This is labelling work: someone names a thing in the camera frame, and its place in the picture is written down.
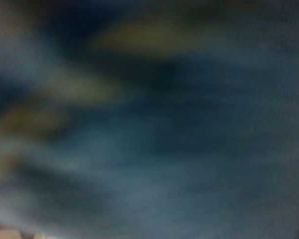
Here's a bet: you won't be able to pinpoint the blue denim shorts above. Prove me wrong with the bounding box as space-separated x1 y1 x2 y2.
0 0 299 239

